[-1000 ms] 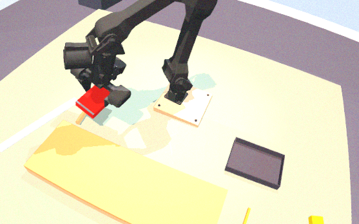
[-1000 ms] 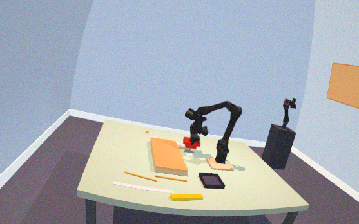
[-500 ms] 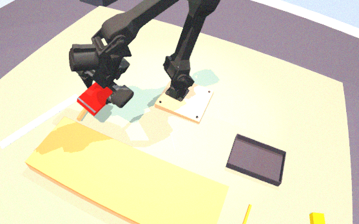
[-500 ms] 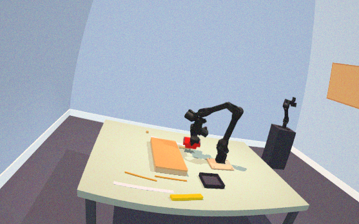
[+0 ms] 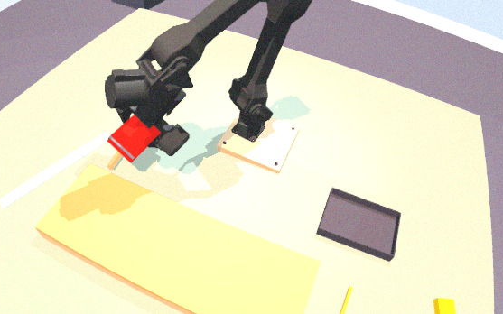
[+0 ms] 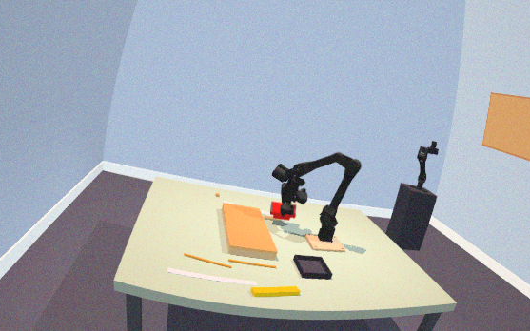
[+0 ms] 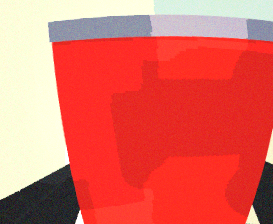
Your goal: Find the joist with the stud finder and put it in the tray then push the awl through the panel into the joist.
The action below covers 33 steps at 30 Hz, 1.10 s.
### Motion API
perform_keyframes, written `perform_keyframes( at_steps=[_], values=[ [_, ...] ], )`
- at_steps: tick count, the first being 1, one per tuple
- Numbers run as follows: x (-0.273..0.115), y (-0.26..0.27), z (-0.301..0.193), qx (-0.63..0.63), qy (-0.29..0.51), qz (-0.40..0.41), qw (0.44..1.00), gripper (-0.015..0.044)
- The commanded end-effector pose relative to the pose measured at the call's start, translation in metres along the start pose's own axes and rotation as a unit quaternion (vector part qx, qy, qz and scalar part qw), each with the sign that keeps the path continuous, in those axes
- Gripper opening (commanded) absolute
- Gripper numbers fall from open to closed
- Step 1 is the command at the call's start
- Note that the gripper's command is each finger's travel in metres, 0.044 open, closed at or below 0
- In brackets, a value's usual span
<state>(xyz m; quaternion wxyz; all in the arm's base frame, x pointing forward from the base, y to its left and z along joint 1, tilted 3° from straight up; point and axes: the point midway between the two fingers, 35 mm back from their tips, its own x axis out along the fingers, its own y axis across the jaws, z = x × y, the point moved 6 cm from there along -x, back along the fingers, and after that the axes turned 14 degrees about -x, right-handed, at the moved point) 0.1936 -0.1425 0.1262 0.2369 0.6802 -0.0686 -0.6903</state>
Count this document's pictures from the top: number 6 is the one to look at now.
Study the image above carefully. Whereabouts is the pale yellow floor panel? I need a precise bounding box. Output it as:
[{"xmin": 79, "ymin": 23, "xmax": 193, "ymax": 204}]
[{"xmin": 222, "ymin": 203, "xmax": 277, "ymax": 261}]

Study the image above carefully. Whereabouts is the red rectangular block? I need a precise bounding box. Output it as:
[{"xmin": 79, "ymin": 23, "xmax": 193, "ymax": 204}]
[{"xmin": 270, "ymin": 202, "xmax": 296, "ymax": 221}]

